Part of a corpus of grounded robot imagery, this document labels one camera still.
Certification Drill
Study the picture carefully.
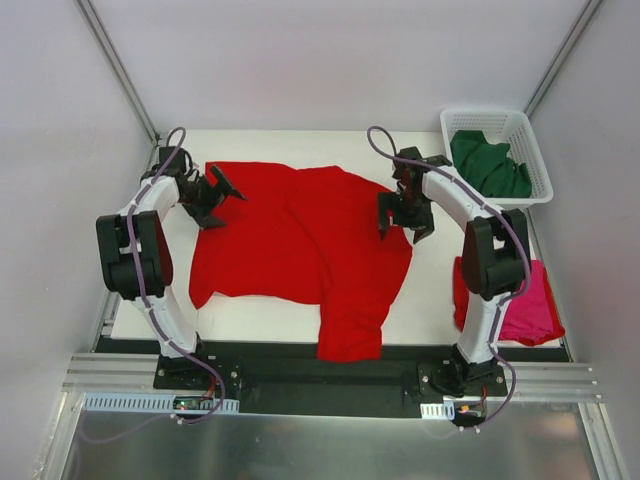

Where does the red t shirt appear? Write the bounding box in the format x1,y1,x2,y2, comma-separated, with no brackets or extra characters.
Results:
453,257,565,344
189,161,413,363

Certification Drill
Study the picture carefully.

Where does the white plastic basket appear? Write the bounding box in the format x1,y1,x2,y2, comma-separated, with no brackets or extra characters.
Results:
440,107,554,209

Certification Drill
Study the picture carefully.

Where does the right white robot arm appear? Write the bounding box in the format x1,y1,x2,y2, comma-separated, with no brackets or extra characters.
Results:
378,147,532,398

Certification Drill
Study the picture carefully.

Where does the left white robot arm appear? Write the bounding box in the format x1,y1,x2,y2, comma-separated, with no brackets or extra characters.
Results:
96,146,245,389

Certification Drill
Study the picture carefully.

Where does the folded red t shirt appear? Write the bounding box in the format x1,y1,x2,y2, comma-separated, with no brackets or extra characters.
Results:
453,257,565,344

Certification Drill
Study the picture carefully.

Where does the green t shirt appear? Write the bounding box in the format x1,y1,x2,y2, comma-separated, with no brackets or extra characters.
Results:
450,130,533,198

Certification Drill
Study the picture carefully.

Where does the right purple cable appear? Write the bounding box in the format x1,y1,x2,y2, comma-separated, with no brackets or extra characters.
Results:
366,125,532,437

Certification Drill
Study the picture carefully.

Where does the purple cable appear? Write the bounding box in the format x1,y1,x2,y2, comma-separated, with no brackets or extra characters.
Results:
79,127,229,443
366,125,532,437

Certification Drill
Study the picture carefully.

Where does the right white cable duct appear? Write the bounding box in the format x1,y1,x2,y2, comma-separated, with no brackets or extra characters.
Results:
420,401,455,421

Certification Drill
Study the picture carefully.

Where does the white cable duct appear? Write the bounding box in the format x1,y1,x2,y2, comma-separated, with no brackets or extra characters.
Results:
420,401,455,421
84,393,240,415

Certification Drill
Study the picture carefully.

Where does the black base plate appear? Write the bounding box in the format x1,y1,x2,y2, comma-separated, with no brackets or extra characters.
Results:
152,341,508,416

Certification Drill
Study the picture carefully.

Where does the left white cable duct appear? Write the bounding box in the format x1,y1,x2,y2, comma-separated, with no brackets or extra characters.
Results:
84,393,240,415

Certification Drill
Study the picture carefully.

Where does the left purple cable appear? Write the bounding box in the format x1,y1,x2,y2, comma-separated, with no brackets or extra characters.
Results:
79,127,229,443

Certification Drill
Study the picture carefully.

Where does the aluminium rail frame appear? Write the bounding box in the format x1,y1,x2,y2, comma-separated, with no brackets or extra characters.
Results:
60,127,625,479

